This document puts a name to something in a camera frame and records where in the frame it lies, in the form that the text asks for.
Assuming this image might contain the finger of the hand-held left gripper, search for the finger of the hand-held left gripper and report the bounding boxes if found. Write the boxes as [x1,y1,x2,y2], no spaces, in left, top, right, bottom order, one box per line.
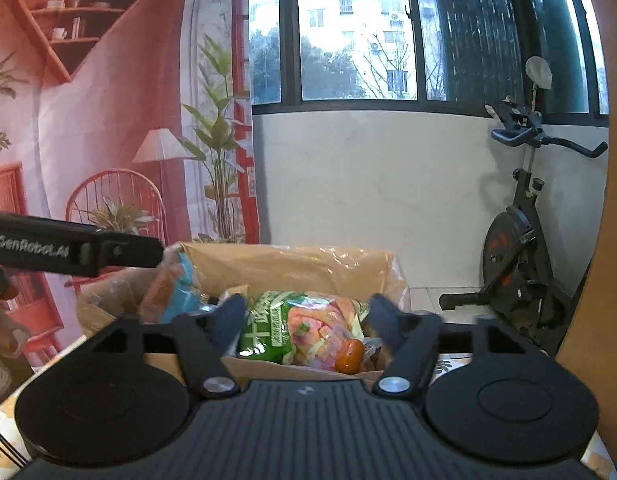
[76,229,166,277]

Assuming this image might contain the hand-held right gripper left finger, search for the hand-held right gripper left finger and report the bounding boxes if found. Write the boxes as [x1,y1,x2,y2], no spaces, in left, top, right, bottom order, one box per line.
[96,294,249,402]

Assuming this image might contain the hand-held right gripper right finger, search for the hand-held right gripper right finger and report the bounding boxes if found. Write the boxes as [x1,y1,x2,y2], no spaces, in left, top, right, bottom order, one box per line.
[368,294,535,402]

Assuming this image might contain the blue and orange snack packet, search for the blue and orange snack packet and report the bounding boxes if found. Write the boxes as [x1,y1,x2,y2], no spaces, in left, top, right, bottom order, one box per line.
[140,252,205,325]

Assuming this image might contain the green and pink snack packet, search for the green and pink snack packet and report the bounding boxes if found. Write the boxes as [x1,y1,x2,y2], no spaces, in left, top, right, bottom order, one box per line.
[237,290,376,372]

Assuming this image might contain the cardboard box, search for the cardboard box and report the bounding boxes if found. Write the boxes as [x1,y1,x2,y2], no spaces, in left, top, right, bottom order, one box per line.
[76,242,411,386]

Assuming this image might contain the person's left hand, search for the person's left hand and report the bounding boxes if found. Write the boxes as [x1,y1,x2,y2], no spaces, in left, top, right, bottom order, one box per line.
[0,305,32,361]

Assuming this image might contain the orange round snack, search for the orange round snack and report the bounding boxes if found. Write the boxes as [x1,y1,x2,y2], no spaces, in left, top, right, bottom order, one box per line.
[335,339,365,375]

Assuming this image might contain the checkered floral tablecloth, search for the checkered floral tablecloth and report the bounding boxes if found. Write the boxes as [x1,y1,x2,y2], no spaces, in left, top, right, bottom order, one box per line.
[0,335,614,480]

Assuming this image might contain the black exercise bike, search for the black exercise bike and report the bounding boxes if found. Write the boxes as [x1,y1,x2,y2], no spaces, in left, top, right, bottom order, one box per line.
[438,102,609,356]

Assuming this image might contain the printed room backdrop cloth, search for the printed room backdrop cloth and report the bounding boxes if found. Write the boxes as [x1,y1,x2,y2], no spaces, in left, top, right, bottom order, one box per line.
[0,0,262,366]

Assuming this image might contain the brown wooden panel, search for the brown wooden panel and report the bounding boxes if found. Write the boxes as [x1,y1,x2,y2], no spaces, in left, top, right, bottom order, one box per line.
[553,0,617,471]

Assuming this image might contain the black framed window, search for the black framed window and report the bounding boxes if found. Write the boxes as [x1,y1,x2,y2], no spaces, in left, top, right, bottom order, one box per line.
[248,0,614,116]

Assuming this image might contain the pale round paddle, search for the pale round paddle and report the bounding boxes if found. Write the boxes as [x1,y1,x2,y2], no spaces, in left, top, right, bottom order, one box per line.
[525,56,554,111]

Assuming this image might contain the white apartment building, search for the white apartment building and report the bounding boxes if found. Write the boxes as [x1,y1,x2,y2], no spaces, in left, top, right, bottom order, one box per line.
[298,0,419,101]

